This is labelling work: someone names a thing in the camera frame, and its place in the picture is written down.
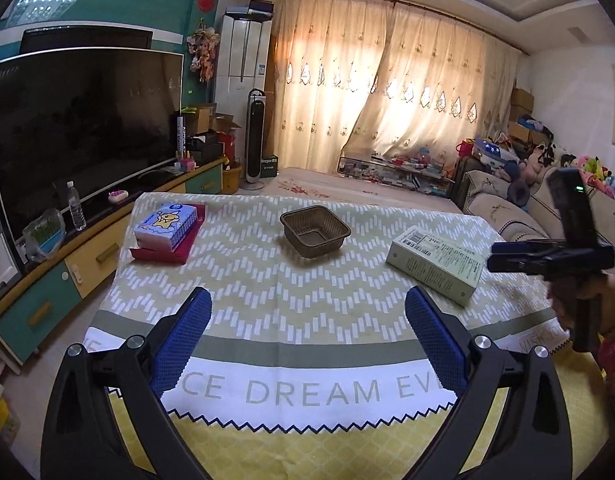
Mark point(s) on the grey plush toy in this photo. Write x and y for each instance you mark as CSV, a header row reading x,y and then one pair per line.
x,y
519,195

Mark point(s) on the glass coffee table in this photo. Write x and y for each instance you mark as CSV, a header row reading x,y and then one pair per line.
x,y
387,170

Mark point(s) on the large black television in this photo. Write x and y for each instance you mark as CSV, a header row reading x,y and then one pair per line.
x,y
87,125

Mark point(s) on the black flat panel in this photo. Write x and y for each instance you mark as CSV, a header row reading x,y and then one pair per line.
x,y
87,40

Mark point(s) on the hanging artificial flowers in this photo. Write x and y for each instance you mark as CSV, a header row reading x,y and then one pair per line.
x,y
205,52

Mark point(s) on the green chevron tablecloth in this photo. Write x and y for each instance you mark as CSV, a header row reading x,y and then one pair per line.
x,y
267,280

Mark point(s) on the open cardboard box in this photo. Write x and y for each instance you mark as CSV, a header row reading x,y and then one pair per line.
x,y
207,117

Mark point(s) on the clear plastic bag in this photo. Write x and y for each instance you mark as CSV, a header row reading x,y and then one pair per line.
x,y
45,235

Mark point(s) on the pile of plush toys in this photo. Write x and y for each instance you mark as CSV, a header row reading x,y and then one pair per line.
x,y
592,167

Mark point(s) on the dark green box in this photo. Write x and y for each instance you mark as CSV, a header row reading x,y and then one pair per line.
x,y
269,165

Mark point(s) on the yellow lattice table cover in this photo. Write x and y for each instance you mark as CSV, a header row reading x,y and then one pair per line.
x,y
312,455

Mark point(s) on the clear water bottle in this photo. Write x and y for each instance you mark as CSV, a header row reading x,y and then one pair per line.
x,y
77,210

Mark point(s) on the beige floral rug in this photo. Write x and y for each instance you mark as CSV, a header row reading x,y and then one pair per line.
x,y
312,187

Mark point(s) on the beige curtain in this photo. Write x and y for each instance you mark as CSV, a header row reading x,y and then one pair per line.
x,y
362,85

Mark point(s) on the black tower fan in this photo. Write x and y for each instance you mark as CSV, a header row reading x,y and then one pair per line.
x,y
256,130

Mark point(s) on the flat red box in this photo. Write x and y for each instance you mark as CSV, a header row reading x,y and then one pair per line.
x,y
180,251

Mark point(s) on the blue star print bag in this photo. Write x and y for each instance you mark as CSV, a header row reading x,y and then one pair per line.
x,y
490,149

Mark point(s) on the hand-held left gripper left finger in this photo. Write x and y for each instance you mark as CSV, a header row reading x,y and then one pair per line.
x,y
185,340

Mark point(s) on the black box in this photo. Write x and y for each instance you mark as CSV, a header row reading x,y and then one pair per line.
x,y
205,149

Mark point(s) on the red round wall sticker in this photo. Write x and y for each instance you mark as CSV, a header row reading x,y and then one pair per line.
x,y
206,0

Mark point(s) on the teal and yellow cabinet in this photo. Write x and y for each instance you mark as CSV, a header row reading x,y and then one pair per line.
x,y
42,305

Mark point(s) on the pink toy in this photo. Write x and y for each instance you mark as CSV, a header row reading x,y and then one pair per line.
x,y
118,196

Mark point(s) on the boxes on air conditioner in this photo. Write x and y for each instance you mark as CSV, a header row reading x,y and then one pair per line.
x,y
252,7

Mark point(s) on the blue tissue pack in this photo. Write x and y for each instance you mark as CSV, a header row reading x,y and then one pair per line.
x,y
165,225

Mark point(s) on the red gift bag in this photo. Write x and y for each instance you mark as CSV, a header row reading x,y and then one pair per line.
x,y
230,145

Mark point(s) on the white printed tube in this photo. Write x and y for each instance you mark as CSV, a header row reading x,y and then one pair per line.
x,y
181,135

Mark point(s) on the person's right hand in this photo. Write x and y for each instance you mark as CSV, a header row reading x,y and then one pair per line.
x,y
561,305

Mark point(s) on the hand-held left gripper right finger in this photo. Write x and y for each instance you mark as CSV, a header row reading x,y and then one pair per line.
x,y
432,340

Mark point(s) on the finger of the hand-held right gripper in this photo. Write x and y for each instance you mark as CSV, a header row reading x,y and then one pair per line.
x,y
512,264
517,248

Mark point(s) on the yellow bucket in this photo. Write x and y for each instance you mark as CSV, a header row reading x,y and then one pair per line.
x,y
231,180

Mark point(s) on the beige sofa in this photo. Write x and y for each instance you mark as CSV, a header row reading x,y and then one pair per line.
x,y
492,205

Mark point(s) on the brown plastic tray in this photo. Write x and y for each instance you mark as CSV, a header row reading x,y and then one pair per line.
x,y
315,235

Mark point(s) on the ceiling air vent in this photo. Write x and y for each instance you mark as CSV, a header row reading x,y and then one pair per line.
x,y
582,35

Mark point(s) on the stack of cardboard boxes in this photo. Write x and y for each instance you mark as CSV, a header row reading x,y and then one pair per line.
x,y
525,110

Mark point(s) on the pale green cardboard box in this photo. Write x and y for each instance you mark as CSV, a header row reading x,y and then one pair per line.
x,y
437,262

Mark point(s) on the small pink box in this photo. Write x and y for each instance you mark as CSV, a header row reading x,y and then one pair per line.
x,y
186,165

